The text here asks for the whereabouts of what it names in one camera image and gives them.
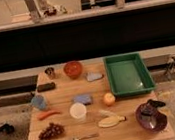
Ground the blue sponge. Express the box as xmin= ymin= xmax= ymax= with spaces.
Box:
xmin=73 ymin=94 xmax=93 ymax=105

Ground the red bowl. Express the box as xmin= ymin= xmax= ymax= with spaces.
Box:
xmin=63 ymin=60 xmax=83 ymax=79

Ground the small metal cup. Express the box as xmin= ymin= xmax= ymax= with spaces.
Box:
xmin=44 ymin=67 xmax=56 ymax=80

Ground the green plastic tray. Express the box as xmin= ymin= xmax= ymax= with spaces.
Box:
xmin=103 ymin=53 xmax=156 ymax=98

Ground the white plastic cup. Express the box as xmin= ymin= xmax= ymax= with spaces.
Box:
xmin=69 ymin=103 xmax=87 ymax=122

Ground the orange carrot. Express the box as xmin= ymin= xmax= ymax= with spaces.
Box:
xmin=37 ymin=110 xmax=61 ymax=121

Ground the black rectangular block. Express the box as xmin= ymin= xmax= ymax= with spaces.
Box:
xmin=36 ymin=82 xmax=56 ymax=92

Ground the grey blue cloth piece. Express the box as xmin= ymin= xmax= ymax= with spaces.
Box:
xmin=86 ymin=72 xmax=103 ymax=82

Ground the orange apple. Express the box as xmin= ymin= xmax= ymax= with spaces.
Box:
xmin=103 ymin=92 xmax=116 ymax=106

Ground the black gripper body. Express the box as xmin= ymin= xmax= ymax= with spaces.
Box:
xmin=140 ymin=99 xmax=165 ymax=117

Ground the blue plastic cup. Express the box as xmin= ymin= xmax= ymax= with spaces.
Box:
xmin=31 ymin=95 xmax=47 ymax=111

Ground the bunch of dark grapes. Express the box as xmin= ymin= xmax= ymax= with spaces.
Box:
xmin=37 ymin=123 xmax=64 ymax=140

